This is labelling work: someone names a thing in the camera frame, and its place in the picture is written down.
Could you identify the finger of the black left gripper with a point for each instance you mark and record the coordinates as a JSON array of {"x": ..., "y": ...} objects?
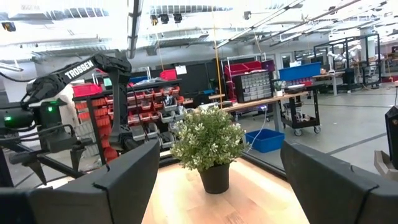
[
  {"x": 31, "y": 165},
  {"x": 76, "y": 157}
]

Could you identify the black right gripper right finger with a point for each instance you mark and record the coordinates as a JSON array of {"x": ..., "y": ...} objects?
[{"x": 335, "y": 193}]

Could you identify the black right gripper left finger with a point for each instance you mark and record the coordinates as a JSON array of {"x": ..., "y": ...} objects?
[{"x": 124, "y": 186}]

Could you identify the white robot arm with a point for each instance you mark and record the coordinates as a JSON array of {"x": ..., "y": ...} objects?
[{"x": 342, "y": 55}]

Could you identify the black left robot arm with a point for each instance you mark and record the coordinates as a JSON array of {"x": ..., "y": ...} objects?
[{"x": 77, "y": 70}]

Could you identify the cardboard box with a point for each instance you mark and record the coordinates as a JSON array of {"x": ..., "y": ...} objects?
[{"x": 384, "y": 165}]

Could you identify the red plastic bin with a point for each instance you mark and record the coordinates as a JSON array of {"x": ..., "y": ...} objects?
[
  {"x": 252, "y": 65},
  {"x": 86, "y": 89},
  {"x": 168, "y": 74},
  {"x": 236, "y": 69}
]

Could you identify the black rack with parts bins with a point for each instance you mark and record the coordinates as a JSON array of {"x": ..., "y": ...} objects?
[{"x": 149, "y": 116}]

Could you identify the black wheeled cart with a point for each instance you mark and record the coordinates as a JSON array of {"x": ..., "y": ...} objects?
[{"x": 300, "y": 123}]

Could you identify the black box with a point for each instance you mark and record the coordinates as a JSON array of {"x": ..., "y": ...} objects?
[{"x": 392, "y": 137}]

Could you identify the blue plastic floor bin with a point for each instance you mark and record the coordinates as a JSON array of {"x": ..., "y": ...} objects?
[{"x": 264, "y": 140}]

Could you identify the black plant pot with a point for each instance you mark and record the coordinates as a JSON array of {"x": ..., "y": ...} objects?
[{"x": 214, "y": 180}]

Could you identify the artificial green leafy plant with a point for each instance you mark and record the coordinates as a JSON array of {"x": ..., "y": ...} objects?
[{"x": 208, "y": 137}]

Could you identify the wooden top workbench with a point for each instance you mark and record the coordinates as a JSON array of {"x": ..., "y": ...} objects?
[{"x": 264, "y": 101}]

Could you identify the small plant in white pot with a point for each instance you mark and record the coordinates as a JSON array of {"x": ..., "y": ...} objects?
[{"x": 279, "y": 87}]

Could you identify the white paper sign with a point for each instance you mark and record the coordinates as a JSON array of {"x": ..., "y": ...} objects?
[{"x": 181, "y": 70}]

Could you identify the grey small-drawer cabinet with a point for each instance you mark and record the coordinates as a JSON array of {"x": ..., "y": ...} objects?
[{"x": 253, "y": 86}]

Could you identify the purple plastic bin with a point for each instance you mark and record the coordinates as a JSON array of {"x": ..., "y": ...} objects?
[{"x": 268, "y": 66}]

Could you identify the black diagonal frame strut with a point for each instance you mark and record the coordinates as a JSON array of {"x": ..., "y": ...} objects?
[{"x": 59, "y": 168}]

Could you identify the black overhead frame beam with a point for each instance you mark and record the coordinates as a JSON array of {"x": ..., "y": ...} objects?
[{"x": 135, "y": 28}]

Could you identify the black frame robot cell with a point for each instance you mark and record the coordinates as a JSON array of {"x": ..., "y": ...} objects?
[{"x": 378, "y": 56}]

